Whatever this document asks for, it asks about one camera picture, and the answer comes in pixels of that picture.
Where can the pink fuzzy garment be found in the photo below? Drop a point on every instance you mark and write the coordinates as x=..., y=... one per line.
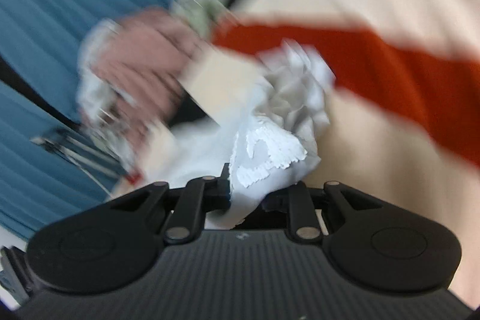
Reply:
x=144, y=60

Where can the grey white cloth pile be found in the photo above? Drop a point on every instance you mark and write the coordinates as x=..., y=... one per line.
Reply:
x=96, y=97

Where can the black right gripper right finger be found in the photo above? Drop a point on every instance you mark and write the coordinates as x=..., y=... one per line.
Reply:
x=278, y=200

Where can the green floral cloth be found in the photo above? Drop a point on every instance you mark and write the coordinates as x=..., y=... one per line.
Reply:
x=202, y=16

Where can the blue curtain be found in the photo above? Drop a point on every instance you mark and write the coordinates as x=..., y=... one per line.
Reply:
x=40, y=40

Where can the white garment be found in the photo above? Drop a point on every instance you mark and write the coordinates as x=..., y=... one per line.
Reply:
x=267, y=142

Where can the striped cream red black blanket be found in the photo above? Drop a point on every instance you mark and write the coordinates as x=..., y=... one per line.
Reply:
x=403, y=110

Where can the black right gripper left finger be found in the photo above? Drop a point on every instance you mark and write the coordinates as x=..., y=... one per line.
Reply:
x=216, y=195

